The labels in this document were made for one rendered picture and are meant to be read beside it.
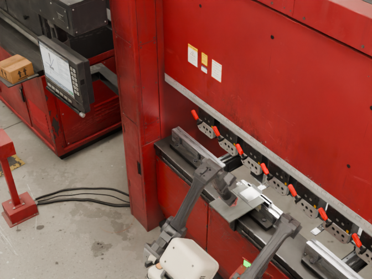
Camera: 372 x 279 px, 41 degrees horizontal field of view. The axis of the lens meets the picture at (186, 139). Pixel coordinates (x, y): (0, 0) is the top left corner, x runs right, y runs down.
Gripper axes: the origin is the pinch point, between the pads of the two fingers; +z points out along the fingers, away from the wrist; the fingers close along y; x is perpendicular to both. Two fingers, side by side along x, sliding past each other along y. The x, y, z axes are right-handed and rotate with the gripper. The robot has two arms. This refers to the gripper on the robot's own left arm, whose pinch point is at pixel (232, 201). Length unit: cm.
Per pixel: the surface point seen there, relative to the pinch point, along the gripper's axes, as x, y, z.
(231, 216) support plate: 6.3, -6.1, 0.3
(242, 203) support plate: -3.4, -2.5, 5.8
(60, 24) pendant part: -6, 112, -85
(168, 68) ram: -34, 80, -30
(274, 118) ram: -41, -10, -42
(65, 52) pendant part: 3, 112, -68
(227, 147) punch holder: -21.5, 22.3, -8.0
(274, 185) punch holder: -21.2, -16.6, -7.7
